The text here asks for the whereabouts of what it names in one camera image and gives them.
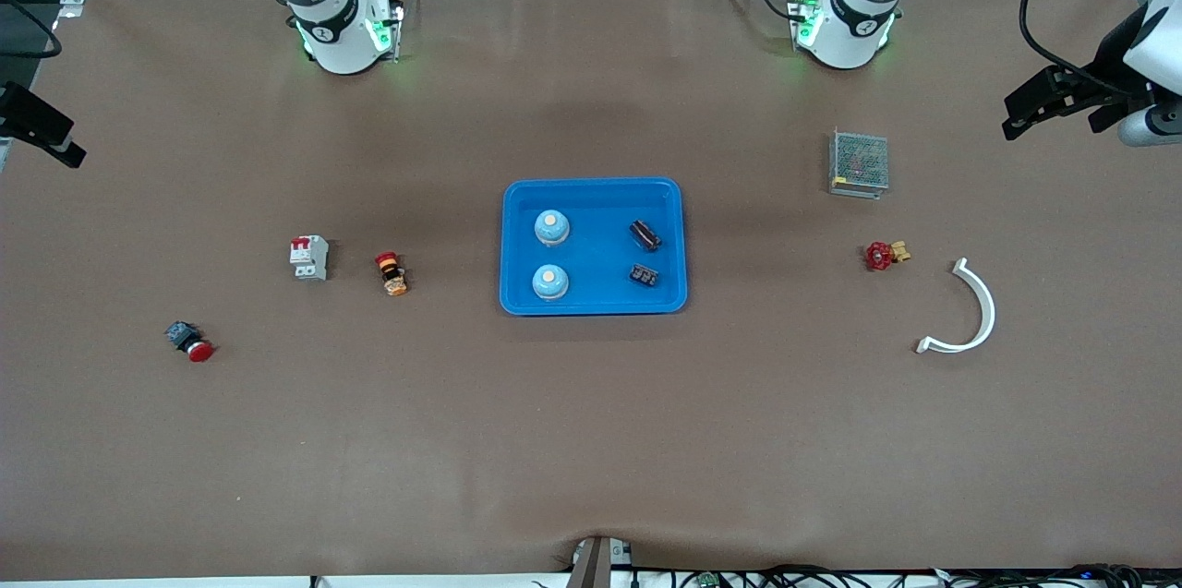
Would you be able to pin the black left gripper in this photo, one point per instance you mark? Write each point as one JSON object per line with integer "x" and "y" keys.
{"x": 1109, "y": 74}

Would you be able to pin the dark brown relay block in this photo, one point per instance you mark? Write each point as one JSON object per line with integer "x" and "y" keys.
{"x": 645, "y": 234}

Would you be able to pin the small black connector block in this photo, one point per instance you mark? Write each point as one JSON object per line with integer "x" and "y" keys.
{"x": 644, "y": 275}

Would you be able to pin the blue bell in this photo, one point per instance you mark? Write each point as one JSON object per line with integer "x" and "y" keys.
{"x": 552, "y": 228}
{"x": 549, "y": 283}

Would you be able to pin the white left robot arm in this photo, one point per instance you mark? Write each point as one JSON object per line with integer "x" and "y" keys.
{"x": 845, "y": 43}

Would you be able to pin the blue plastic tray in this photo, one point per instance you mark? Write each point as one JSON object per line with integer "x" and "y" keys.
{"x": 600, "y": 246}

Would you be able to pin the white curved plastic clamp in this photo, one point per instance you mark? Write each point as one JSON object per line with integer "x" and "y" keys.
{"x": 990, "y": 311}

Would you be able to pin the metal mesh power supply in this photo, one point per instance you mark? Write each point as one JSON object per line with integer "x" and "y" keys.
{"x": 859, "y": 162}

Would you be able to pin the brass valve red handwheel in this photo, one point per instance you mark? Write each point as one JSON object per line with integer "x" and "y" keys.
{"x": 879, "y": 256}

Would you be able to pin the red mushroom push button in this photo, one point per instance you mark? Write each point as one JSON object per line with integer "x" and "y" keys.
{"x": 189, "y": 341}

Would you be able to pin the red yellow push button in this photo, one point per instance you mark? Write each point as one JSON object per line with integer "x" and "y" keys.
{"x": 391, "y": 274}

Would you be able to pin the white circuit breaker red switch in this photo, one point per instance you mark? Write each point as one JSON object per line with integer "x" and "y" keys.
{"x": 310, "y": 258}

